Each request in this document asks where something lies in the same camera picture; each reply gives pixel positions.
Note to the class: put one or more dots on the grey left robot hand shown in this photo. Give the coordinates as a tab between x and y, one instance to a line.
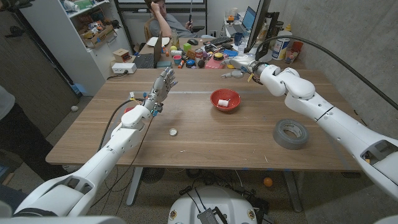
161	88

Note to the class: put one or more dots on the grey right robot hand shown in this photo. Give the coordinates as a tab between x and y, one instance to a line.
244	63

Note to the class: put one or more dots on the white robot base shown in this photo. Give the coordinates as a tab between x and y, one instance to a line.
214	199

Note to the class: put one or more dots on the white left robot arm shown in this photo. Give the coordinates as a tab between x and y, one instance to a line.
99	168

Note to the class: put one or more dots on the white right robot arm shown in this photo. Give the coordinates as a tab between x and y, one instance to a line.
335	121

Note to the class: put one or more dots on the red bowl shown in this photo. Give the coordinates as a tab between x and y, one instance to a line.
233	95

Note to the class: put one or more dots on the silver bottle cap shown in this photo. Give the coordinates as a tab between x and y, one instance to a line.
173	132

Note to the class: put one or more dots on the yellow cup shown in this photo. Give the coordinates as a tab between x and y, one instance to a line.
230	66

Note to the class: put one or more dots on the blue tray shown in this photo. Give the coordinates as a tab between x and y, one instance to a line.
230	53

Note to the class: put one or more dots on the teal case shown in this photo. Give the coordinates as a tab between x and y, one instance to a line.
163	64

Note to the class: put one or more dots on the blue mug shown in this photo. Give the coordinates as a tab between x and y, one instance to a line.
238	39

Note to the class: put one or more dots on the pink box yellow button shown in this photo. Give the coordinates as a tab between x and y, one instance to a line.
213	63

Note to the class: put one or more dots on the black laptop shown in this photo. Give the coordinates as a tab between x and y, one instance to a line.
146	60

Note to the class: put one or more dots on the black keyboard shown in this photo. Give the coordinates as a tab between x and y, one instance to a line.
221	40

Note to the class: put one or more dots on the orange toy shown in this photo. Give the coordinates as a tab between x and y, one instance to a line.
128	110

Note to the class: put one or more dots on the blue and white box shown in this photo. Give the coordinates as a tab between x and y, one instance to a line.
281	46

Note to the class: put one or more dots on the white power box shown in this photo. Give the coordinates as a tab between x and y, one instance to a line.
122	68

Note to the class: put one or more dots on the silver laptop blue screen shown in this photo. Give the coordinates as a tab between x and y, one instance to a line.
248	18

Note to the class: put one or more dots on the red can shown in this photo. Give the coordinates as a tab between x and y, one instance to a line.
199	54

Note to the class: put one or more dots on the clear glass cup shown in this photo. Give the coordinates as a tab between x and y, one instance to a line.
291	56

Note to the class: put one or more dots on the black computer monitor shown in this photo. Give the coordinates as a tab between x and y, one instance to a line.
259	18

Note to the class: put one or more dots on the white plate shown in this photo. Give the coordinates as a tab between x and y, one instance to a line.
154	41

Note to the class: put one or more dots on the green cube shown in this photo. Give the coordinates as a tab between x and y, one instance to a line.
187	47

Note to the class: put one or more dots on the small wooden box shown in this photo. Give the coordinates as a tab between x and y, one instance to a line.
121	56

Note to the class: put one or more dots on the black computer mouse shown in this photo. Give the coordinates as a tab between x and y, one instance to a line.
192	42

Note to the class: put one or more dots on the seated person grey shirt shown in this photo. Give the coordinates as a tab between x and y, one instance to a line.
174	25

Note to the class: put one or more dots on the black grabber stick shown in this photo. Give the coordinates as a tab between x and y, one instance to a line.
190	12

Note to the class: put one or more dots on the cardboard box with items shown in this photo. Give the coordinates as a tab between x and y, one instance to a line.
99	37

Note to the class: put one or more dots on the round floor fan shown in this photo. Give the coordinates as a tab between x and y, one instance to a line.
152	175

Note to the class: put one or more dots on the white shelf unit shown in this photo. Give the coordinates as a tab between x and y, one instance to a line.
77	59

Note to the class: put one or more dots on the white ball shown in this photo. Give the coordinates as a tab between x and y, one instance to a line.
74	108

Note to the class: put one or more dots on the grey metal table leg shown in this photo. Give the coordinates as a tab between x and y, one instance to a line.
292	193
134	186

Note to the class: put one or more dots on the orange ball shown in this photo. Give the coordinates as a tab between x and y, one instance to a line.
268	182

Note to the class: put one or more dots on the standing person black gloves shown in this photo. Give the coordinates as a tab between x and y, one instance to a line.
18	140

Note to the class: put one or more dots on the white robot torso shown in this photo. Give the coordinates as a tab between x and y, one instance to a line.
62	220

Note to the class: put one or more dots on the grey duct tape roll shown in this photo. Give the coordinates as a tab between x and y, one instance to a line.
284	138

